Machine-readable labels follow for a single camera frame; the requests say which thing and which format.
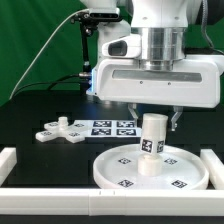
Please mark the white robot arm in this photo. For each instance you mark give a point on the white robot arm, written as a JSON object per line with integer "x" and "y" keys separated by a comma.
{"x": 144, "y": 61}

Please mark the white marker tag sheet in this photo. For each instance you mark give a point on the white marker tag sheet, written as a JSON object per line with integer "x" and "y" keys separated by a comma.
{"x": 106, "y": 128}

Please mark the white U-shaped fence frame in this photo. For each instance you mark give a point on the white U-shaped fence frame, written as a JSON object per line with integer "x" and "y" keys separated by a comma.
{"x": 96, "y": 202}

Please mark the white round table top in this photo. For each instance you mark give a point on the white round table top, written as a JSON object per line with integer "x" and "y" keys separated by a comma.
{"x": 126, "y": 167}

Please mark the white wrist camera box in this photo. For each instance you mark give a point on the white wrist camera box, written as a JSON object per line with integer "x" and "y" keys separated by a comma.
{"x": 125, "y": 47}

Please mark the white cross-shaped table base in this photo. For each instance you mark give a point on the white cross-shaped table base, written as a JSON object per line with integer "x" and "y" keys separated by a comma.
{"x": 61, "y": 128}

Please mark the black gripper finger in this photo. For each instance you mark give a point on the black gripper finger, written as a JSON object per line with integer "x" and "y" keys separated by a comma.
{"x": 178, "y": 110}
{"x": 132, "y": 107}

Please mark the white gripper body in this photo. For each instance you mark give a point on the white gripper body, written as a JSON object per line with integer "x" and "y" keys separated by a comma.
{"x": 193, "y": 82}

